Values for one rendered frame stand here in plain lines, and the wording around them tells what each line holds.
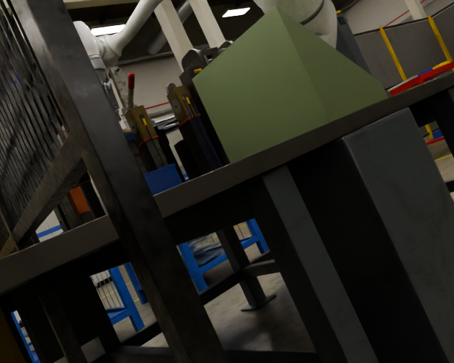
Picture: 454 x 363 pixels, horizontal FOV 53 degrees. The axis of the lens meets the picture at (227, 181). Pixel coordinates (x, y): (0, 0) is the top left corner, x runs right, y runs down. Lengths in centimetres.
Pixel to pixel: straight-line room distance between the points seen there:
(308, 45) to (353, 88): 16
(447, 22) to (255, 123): 831
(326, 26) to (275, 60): 22
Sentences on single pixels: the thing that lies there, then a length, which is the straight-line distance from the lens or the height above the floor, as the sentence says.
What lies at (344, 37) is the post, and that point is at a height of 104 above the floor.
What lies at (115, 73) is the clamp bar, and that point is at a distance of 168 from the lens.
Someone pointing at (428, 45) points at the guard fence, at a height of 150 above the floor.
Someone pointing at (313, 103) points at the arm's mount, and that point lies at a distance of 106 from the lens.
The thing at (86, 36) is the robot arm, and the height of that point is 140.
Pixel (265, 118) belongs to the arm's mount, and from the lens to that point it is 116.
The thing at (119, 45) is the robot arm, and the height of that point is 138.
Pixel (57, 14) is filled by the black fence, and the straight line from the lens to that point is 42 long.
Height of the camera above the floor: 66
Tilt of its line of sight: 1 degrees up
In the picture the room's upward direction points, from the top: 25 degrees counter-clockwise
